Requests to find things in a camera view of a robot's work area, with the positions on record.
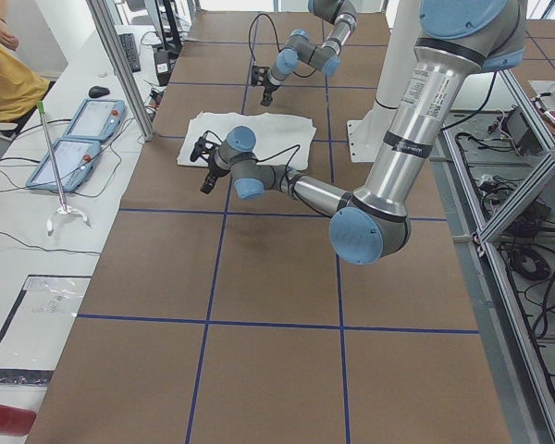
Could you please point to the clear plastic bag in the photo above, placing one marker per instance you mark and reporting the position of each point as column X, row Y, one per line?
column 36, row 329

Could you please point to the red cylinder object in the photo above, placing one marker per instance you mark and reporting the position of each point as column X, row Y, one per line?
column 16, row 422

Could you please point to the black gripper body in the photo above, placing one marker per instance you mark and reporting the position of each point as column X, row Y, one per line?
column 269, row 88
column 214, row 173

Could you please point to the blue teach pendant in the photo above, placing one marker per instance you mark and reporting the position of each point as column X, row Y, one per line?
column 75, row 158
column 96, row 119

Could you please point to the black keyboard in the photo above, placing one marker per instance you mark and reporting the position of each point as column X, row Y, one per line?
column 130, row 50

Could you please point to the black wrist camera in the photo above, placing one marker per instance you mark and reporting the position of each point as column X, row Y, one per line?
column 258, row 75
column 203, row 149

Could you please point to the white long-sleeve printed shirt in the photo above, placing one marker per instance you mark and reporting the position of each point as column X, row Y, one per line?
column 273, row 132

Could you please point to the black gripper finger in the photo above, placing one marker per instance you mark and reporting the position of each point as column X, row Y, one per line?
column 209, row 184
column 267, row 98

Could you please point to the aluminium frame post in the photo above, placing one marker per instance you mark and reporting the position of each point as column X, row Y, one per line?
column 106, row 29

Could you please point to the upper blue teach pendant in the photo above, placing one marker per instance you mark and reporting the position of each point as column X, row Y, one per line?
column 96, row 119

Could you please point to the black computer mouse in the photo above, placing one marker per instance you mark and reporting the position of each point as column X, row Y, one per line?
column 98, row 91

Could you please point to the green-tipped metal stand rod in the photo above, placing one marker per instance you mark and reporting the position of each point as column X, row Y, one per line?
column 64, row 209

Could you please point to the person in yellow shirt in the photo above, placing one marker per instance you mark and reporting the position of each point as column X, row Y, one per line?
column 20, row 87

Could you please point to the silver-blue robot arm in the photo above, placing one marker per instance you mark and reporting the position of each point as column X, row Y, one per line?
column 455, row 39
column 298, row 47

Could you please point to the lower blue teach pendant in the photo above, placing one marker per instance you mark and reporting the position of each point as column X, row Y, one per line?
column 75, row 158

